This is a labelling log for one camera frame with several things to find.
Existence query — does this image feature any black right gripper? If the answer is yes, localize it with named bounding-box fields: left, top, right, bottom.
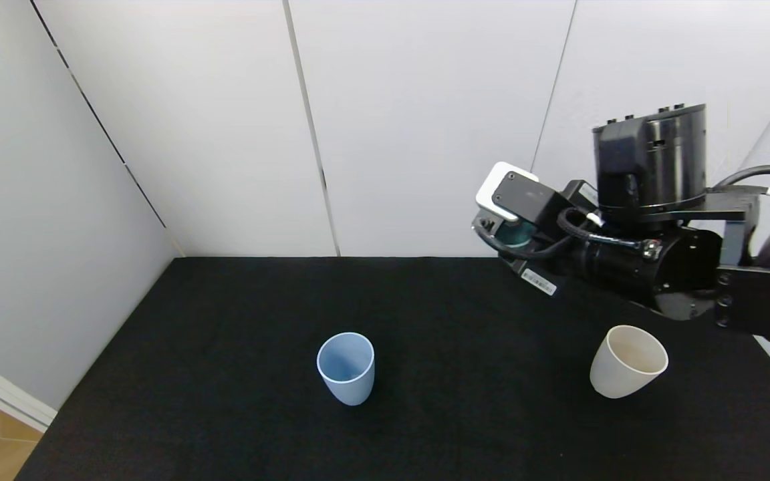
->
left=471, top=208, right=602, bottom=297

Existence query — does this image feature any teal plastic cup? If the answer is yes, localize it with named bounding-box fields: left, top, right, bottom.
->
left=494, top=219, right=538, bottom=247

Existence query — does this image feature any beige plastic cup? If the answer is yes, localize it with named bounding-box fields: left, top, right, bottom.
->
left=590, top=325, right=668, bottom=399

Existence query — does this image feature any light blue plastic cup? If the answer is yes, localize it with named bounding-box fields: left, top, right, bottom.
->
left=317, top=332, right=376, bottom=406

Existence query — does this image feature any black table cloth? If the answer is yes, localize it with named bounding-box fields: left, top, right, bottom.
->
left=16, top=257, right=770, bottom=481

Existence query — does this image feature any white wrist camera black mount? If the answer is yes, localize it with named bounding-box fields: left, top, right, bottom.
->
left=477, top=162, right=556, bottom=224

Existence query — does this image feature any black camera cable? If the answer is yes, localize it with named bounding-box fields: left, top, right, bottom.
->
left=477, top=207, right=653, bottom=261

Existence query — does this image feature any white wall trim strip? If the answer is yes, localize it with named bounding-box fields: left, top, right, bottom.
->
left=0, top=346, right=58, bottom=434

